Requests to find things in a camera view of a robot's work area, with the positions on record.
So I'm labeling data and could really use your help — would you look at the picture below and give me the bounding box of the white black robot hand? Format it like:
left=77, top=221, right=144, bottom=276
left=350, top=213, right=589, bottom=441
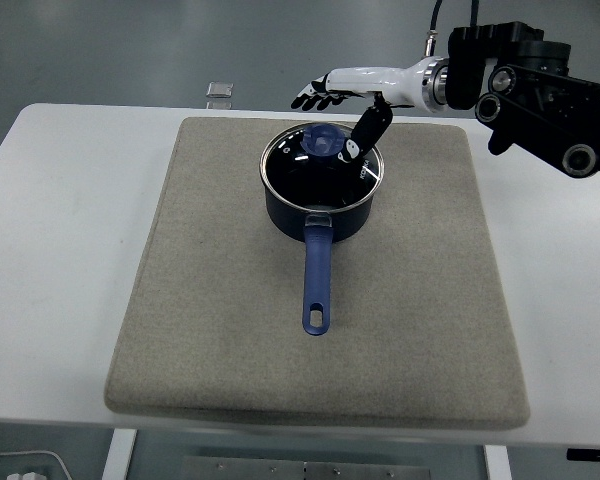
left=290, top=57, right=439, bottom=165

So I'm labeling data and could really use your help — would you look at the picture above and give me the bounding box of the glass pot lid blue knob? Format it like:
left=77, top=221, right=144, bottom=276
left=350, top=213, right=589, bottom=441
left=259, top=122, right=385, bottom=212

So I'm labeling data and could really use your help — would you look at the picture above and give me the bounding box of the beige fabric mat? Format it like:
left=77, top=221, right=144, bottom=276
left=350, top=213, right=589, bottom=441
left=103, top=116, right=532, bottom=432

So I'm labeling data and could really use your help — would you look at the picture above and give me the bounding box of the white table leg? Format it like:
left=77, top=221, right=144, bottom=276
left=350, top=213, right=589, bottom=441
left=481, top=443, right=513, bottom=480
left=101, top=428, right=139, bottom=480

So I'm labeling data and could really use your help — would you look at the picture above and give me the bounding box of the dark blue saucepan long handle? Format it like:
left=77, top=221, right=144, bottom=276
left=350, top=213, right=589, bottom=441
left=258, top=122, right=385, bottom=337

